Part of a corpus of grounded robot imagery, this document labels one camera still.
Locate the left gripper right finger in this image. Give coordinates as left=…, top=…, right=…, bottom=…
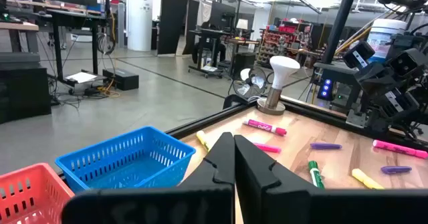
left=234, top=134, right=428, bottom=224

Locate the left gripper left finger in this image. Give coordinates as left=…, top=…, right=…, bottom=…
left=62, top=132, right=235, bottom=224

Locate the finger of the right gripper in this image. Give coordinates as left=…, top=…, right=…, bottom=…
left=369, top=83, right=421, bottom=121
left=343, top=41, right=385, bottom=88

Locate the green Expo marker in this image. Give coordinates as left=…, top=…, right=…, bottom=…
left=307, top=160, right=326, bottom=190

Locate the long pink highlighter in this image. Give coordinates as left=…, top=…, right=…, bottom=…
left=372, top=139, right=428, bottom=160

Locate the slim pink highlighter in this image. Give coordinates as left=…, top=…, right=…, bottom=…
left=253, top=142, right=282, bottom=154

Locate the yellow highlighter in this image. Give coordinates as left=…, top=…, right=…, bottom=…
left=196, top=130, right=212, bottom=152
left=351, top=168, right=385, bottom=191

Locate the pink Expo marker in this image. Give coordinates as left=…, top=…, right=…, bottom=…
left=243, top=118, right=288, bottom=137

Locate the white labelled canister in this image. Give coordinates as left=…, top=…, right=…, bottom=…
left=366, top=18, right=408, bottom=64

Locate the black stand pole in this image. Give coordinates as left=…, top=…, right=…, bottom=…
left=320, top=0, right=362, bottom=64

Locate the black box with blue lights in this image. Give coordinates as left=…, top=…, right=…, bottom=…
left=316, top=78, right=335, bottom=101

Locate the blue plastic basket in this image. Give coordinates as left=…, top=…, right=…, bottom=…
left=55, top=126, right=197, bottom=193

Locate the person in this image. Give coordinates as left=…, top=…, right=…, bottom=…
left=299, top=25, right=314, bottom=51

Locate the slim purple highlighter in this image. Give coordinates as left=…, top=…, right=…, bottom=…
left=310, top=142, right=343, bottom=150
left=381, top=165, right=413, bottom=175

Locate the white mushroom lamp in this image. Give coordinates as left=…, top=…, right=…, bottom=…
left=256, top=55, right=301, bottom=116

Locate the red parts shelf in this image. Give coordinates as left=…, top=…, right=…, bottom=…
left=255, top=19, right=312, bottom=68

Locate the small black desk fan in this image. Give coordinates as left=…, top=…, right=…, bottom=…
left=231, top=66, right=268, bottom=100

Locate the black cube box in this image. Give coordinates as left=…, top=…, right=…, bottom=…
left=233, top=52, right=257, bottom=80

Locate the red plastic basket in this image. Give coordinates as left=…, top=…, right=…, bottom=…
left=0, top=162, right=75, bottom=224

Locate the wooden side table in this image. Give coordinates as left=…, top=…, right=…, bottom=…
left=227, top=37, right=260, bottom=56

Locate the small white shade lamp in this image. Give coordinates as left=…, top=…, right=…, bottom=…
left=235, top=18, right=249, bottom=37

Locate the black floor box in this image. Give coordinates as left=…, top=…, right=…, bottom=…
left=102, top=68, right=140, bottom=92

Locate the black computer monitor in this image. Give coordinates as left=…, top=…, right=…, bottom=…
left=209, top=1, right=237, bottom=31

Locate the white paper sheet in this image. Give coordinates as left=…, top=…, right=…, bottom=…
left=65, top=72, right=98, bottom=84

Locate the black rolling desk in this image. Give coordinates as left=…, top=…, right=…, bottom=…
left=188, top=28, right=235, bottom=80

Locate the black partition panel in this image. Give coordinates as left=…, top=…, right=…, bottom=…
left=156, top=0, right=188, bottom=55
left=182, top=0, right=201, bottom=55

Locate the black cabinet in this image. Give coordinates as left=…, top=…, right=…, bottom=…
left=0, top=51, right=53, bottom=124

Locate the white round column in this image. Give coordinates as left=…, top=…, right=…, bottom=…
left=126, top=0, right=154, bottom=52

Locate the wooden desk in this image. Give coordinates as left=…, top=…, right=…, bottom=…
left=0, top=21, right=40, bottom=54

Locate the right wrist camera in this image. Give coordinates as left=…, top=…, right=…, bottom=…
left=387, top=48, right=428, bottom=81

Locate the black frame clamp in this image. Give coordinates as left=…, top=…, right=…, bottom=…
left=222, top=94, right=251, bottom=110

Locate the floor cable tangle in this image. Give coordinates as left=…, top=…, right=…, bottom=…
left=49, top=80, right=121, bottom=110

